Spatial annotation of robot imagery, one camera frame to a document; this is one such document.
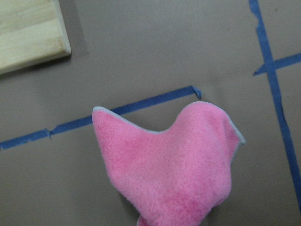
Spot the pink microfiber cloth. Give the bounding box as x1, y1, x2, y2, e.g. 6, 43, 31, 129
92, 101, 245, 226

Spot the bamboo cutting board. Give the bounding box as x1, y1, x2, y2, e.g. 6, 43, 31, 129
0, 0, 71, 74

